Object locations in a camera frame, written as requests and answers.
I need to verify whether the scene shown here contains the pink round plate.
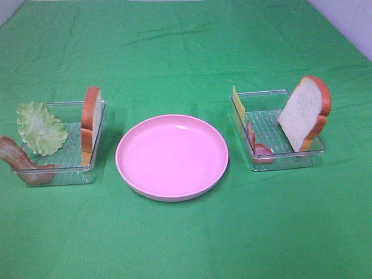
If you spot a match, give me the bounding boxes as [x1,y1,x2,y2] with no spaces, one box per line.
[115,115,229,202]

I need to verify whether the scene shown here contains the clear plastic tray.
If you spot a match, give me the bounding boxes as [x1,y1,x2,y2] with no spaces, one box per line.
[230,90,326,171]
[4,100,108,187]

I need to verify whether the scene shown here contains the yellow cheese slice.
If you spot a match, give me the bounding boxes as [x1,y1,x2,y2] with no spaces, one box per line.
[232,86,246,124]

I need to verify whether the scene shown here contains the right clear plastic tray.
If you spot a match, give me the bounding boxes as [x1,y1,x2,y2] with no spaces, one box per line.
[230,90,326,171]

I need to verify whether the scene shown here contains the bread slice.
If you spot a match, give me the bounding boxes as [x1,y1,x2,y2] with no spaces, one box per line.
[278,76,331,152]
[81,86,102,166]

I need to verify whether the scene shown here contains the green lettuce leaf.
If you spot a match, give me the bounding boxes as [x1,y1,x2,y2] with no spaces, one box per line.
[16,102,68,156]

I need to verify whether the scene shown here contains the bacon strip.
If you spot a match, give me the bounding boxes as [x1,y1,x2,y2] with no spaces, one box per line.
[247,120,274,164]
[1,135,56,185]

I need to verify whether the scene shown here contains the left clear plastic tray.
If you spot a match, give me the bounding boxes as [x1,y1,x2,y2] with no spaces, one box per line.
[4,100,108,187]

